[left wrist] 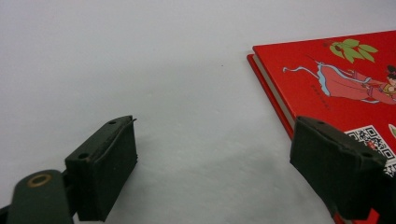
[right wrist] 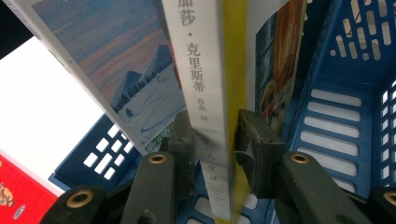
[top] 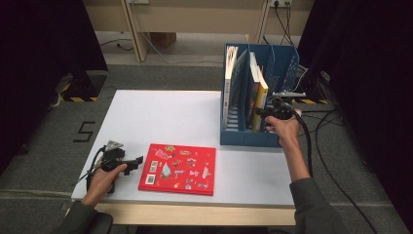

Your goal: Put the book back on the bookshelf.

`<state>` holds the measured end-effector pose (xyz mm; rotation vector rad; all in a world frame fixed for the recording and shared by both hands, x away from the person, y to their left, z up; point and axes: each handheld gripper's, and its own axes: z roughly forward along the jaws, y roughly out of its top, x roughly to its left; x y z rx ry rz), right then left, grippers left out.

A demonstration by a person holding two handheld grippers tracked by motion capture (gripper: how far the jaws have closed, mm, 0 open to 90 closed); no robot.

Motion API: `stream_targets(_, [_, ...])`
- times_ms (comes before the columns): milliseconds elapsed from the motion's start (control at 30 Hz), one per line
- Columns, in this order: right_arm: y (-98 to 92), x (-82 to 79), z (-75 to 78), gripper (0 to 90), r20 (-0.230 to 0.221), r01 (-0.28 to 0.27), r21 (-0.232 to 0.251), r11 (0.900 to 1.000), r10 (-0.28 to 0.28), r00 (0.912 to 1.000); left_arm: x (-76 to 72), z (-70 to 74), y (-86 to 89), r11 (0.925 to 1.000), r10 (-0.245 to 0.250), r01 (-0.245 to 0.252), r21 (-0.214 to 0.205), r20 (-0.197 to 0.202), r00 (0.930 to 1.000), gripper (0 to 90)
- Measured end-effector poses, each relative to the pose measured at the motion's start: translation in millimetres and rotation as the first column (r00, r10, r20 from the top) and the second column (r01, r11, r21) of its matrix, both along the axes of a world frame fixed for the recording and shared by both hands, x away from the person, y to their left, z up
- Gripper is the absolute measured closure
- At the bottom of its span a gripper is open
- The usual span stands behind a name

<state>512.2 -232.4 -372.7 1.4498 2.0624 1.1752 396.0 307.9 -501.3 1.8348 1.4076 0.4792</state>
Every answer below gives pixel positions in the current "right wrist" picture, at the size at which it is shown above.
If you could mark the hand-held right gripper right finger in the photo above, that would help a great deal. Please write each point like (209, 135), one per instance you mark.
(261, 155)

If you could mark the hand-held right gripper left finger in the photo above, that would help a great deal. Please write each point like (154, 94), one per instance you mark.
(184, 155)

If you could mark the yellow paperback book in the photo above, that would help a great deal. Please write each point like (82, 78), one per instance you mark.
(205, 93)

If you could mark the teal picture book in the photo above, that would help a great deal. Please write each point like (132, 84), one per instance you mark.
(280, 62)

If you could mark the blue plastic file rack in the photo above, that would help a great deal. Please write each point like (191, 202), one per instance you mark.
(342, 74)

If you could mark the white picture book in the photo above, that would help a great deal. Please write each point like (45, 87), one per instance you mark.
(118, 56)

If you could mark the red book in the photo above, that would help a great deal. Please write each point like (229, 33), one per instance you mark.
(28, 193)

